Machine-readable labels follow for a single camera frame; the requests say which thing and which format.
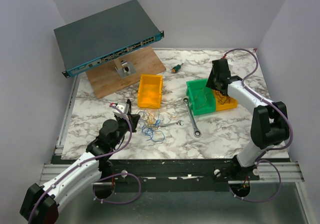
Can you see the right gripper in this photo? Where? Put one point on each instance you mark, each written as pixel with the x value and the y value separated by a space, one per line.
pixel 210 83

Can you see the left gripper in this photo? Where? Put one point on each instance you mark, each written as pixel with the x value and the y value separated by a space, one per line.
pixel 134 119

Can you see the green plastic bin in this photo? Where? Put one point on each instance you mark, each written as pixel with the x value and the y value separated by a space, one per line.
pixel 201 98

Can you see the yellow plastic bin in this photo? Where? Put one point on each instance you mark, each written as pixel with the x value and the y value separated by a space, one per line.
pixel 150 91
pixel 223 102

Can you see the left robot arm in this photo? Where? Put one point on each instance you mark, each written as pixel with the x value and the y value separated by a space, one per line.
pixel 42 203

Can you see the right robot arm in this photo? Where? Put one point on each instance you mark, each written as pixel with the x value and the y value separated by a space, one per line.
pixel 269 126

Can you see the black T-shaped socket tool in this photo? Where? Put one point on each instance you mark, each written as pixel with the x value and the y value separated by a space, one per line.
pixel 129 104

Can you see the small open-end wrench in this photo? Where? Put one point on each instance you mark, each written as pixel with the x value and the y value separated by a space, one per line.
pixel 180 122

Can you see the plywood board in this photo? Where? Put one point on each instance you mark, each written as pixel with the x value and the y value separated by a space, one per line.
pixel 105 80

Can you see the ratcheting combination wrench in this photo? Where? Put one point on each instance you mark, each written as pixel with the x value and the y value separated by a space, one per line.
pixel 197 132

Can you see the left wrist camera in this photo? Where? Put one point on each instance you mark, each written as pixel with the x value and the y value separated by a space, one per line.
pixel 122 106

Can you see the metal bracket stand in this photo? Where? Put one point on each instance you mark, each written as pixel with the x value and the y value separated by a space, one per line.
pixel 124 68

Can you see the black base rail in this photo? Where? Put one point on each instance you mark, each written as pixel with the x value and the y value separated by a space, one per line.
pixel 172 175

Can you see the grey network switch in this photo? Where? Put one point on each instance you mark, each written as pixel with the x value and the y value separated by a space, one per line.
pixel 105 36

